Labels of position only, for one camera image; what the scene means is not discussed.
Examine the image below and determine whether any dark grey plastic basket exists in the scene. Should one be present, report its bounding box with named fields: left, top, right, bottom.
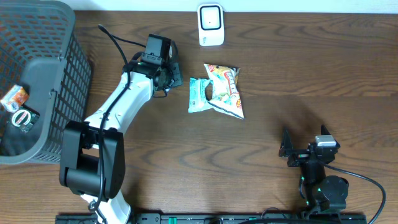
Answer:
left=1, top=1, right=92, bottom=165

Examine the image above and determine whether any white barcode scanner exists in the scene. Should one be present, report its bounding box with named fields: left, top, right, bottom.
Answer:
left=197, top=3, right=224, bottom=47

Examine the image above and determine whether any small orange candy box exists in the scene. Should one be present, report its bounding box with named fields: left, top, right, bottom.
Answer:
left=1, top=85, right=29, bottom=113

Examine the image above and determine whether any teal white snack packet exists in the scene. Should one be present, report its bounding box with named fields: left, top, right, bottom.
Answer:
left=188, top=78, right=212, bottom=113

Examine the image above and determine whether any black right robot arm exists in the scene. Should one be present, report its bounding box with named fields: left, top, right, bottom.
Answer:
left=279, top=125, right=349, bottom=219

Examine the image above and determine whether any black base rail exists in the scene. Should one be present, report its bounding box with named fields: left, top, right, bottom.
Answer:
left=55, top=213, right=366, bottom=224

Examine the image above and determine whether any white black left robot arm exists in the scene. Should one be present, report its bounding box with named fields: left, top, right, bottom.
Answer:
left=55, top=34, right=182, bottom=223

